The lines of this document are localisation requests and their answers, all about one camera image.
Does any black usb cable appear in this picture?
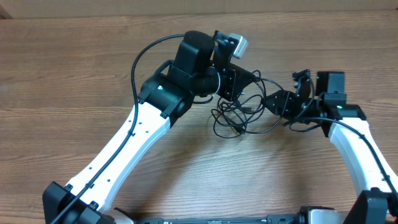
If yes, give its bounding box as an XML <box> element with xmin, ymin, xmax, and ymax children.
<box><xmin>210</xmin><ymin>70</ymin><xmax>296</xmax><ymax>139</ymax></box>

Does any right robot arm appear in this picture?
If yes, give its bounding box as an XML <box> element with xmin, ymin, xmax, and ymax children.
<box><xmin>263</xmin><ymin>70</ymin><xmax>397</xmax><ymax>223</ymax></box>

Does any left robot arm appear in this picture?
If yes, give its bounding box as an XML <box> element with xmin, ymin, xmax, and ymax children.
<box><xmin>42</xmin><ymin>30</ymin><xmax>255</xmax><ymax>224</ymax></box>

